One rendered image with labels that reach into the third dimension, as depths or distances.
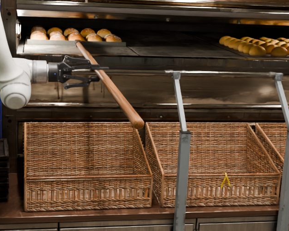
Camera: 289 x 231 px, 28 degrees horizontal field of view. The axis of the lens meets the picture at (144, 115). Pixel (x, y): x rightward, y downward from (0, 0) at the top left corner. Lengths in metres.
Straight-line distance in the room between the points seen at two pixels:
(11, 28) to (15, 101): 0.84
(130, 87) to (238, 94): 0.57
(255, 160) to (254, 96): 0.35
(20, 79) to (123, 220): 0.81
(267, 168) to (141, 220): 0.68
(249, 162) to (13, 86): 1.44
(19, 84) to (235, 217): 1.16
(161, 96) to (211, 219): 0.71
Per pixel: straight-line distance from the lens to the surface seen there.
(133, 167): 2.91
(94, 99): 2.87
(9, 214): 2.49
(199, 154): 2.99
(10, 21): 2.82
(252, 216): 2.66
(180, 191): 2.45
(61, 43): 3.25
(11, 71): 2.06
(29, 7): 2.67
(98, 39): 3.29
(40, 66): 2.22
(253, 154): 2.98
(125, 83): 2.90
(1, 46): 2.05
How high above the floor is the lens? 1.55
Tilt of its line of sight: 13 degrees down
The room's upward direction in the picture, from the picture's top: 3 degrees clockwise
